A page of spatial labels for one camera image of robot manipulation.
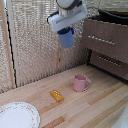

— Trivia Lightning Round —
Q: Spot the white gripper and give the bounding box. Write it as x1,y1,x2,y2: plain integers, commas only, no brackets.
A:
47,4,89,36

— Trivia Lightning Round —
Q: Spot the blue cup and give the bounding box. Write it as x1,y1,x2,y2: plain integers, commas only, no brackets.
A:
56,27,75,50

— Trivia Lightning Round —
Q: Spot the metal drawer handle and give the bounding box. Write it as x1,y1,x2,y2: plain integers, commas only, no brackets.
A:
96,54,123,68
86,34,117,46

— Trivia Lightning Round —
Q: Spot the dark brown drawer cabinet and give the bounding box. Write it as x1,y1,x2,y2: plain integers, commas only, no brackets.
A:
81,9,128,83

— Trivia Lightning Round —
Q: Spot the bamboo screen panel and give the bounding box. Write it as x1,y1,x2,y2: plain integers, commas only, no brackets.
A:
7,0,63,88
61,0,128,73

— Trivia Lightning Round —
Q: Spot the pink mug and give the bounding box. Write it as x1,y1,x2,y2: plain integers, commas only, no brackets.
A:
73,73,92,93

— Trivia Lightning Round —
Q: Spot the yellow rectangular block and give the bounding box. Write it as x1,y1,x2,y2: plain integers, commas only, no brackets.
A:
49,89,65,103

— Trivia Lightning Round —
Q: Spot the white patterned plate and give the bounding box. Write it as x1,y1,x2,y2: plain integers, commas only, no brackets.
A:
0,101,41,128

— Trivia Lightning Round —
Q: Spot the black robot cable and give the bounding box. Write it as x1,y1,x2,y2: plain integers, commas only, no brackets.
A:
85,5,128,22

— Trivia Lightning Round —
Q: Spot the wooden post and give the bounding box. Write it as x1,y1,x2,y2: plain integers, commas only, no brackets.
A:
0,0,17,90

